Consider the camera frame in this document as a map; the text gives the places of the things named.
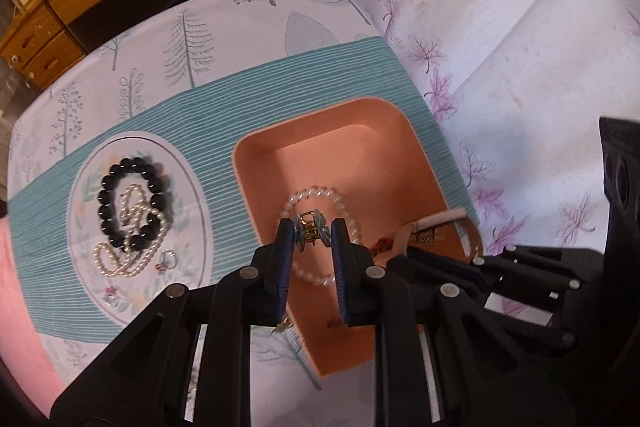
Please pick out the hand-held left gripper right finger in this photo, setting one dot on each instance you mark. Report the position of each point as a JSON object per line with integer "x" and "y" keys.
{"x": 341, "y": 272}

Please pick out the small crystal earring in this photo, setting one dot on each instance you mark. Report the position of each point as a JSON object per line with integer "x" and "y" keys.
{"x": 111, "y": 297}

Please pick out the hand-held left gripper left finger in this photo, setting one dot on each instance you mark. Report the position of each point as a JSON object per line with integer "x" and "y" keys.
{"x": 282, "y": 267}

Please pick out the tree print teal tablecloth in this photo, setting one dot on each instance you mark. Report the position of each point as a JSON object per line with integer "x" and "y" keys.
{"x": 280, "y": 57}

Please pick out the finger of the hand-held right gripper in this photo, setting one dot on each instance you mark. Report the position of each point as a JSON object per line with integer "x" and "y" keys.
{"x": 505, "y": 307}
{"x": 540, "y": 264}

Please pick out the pink blanket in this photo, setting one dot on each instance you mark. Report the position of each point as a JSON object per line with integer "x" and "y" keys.
{"x": 25, "y": 307}

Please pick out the orange plastic tray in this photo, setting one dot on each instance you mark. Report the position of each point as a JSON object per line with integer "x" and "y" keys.
{"x": 380, "y": 157}

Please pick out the gold earring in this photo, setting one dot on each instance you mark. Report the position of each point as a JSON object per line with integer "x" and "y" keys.
{"x": 282, "y": 326}

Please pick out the blue gold hair claw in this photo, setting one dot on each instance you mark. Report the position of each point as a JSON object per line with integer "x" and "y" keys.
{"x": 312, "y": 229}

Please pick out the white curtain with purple leaves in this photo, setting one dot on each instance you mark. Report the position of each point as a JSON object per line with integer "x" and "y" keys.
{"x": 500, "y": 32}

